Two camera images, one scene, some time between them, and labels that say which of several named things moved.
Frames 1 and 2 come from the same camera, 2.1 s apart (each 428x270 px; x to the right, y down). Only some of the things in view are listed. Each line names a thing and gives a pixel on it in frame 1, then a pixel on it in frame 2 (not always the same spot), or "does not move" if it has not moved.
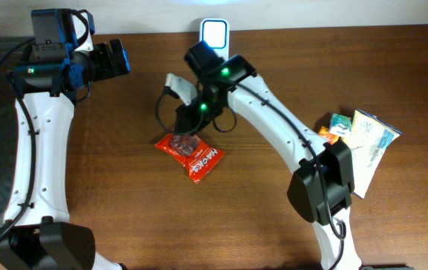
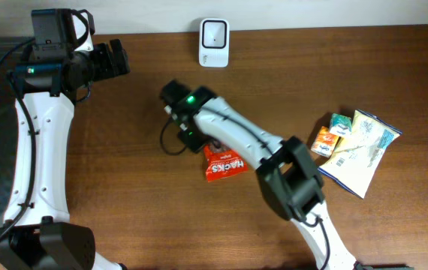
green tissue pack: (341, 125) does not move
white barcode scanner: (216, 33) does not move
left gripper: (110, 67) does not move
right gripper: (184, 114) to (194, 145)
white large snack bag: (369, 137) does not move
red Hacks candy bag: (195, 154) to (220, 164)
